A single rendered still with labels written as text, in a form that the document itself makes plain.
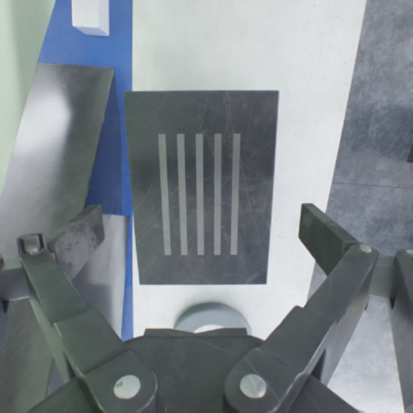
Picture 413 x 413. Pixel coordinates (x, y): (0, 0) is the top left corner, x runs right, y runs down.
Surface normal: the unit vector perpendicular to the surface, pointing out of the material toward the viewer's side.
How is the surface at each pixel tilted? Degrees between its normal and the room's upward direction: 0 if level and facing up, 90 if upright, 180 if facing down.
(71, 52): 0
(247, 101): 0
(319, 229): 90
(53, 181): 37
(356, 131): 0
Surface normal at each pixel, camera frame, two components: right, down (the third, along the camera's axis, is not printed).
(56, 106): 0.04, -0.33
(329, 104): 0.00, 0.30
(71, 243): 1.00, 0.00
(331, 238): -1.00, 0.00
